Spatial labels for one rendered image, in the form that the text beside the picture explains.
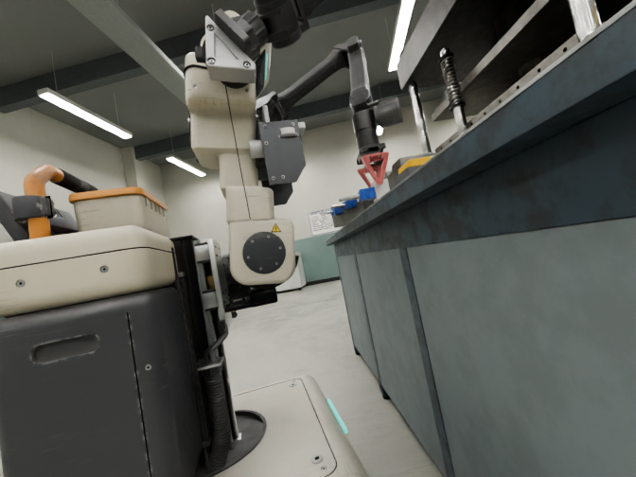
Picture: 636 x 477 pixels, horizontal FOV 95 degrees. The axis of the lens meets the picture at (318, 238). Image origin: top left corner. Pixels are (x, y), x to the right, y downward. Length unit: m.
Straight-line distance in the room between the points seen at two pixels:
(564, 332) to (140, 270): 0.61
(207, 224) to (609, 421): 8.92
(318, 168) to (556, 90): 8.14
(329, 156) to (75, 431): 8.13
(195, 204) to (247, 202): 8.59
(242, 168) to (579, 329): 0.72
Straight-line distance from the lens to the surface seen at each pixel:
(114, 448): 0.67
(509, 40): 1.83
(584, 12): 1.44
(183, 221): 9.45
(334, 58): 1.26
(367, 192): 0.77
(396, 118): 0.82
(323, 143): 8.60
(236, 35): 0.74
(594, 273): 0.38
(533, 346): 0.48
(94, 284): 0.62
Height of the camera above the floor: 0.69
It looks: 4 degrees up
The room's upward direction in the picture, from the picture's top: 11 degrees counter-clockwise
